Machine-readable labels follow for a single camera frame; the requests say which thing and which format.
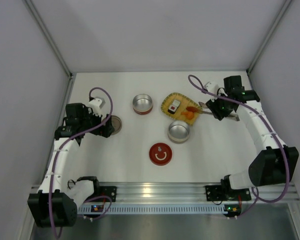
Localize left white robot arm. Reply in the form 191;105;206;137
27;99;114;228

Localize brown round lid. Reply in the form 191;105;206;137
111;115;123;136

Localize purple cable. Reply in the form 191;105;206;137
187;74;291;204
47;87;114;238

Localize red-banded metal bowl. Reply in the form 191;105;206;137
132;93;153;115

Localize slotted cable duct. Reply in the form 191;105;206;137
76;202;241;216

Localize white sushi piece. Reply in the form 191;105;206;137
172;99;181;108

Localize red-brown food piece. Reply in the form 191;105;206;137
186;106;200;113

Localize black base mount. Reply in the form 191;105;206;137
204;184;225;202
99;185;118;202

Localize orange fried shrimp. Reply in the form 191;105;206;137
181;111;195;120

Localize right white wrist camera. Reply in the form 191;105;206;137
204;81;220;95

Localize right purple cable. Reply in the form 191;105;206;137
187;74;291;204

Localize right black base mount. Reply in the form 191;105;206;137
204;184;225;202

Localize woven bamboo tray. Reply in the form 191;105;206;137
160;92;202;126

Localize red round lid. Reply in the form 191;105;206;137
148;142;173;166

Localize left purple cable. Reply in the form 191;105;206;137
47;87;114;238

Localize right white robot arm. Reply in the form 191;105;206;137
203;75;299;190

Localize aluminium mounting rail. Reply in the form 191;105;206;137
31;181;299;204

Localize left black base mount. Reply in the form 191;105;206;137
99;185;118;202

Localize beige-banded metal bowl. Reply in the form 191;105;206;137
167;120;191;144

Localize metal tongs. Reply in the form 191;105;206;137
198;101;240;122

